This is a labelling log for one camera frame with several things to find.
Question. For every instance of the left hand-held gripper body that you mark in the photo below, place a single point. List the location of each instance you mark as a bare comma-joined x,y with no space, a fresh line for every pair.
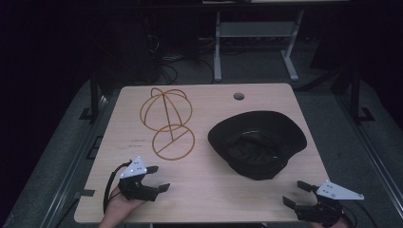
134,177

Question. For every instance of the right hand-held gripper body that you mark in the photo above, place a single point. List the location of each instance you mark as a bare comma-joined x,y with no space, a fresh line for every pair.
329,202

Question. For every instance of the black bucket hat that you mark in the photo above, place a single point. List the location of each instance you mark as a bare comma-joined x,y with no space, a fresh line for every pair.
256,144

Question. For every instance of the person's right hand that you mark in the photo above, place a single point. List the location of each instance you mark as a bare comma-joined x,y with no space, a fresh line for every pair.
335,224

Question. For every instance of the person's left hand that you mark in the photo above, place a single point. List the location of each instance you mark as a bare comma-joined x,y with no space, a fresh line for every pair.
118,209

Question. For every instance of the grey metal stand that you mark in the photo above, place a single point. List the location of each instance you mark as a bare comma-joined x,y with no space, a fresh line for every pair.
256,30

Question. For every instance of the black metal post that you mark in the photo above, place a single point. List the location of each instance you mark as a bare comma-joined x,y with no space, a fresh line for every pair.
94,95
356,95

